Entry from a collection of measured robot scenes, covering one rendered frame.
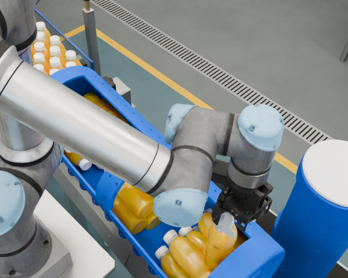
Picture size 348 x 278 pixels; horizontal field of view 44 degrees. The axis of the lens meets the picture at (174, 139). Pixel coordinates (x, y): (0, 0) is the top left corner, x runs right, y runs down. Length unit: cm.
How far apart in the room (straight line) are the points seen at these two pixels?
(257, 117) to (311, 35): 329
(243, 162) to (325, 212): 77
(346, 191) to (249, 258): 54
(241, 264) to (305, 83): 255
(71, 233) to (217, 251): 38
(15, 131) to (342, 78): 302
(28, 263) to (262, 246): 53
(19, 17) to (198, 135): 32
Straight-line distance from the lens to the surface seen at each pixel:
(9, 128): 87
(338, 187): 148
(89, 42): 206
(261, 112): 72
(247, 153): 72
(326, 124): 318
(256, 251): 106
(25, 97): 59
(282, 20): 408
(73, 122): 59
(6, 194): 90
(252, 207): 84
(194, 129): 70
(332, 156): 155
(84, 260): 112
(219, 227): 95
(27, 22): 72
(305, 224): 159
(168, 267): 120
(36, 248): 101
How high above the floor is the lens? 215
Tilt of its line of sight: 49 degrees down
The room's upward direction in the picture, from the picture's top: 4 degrees clockwise
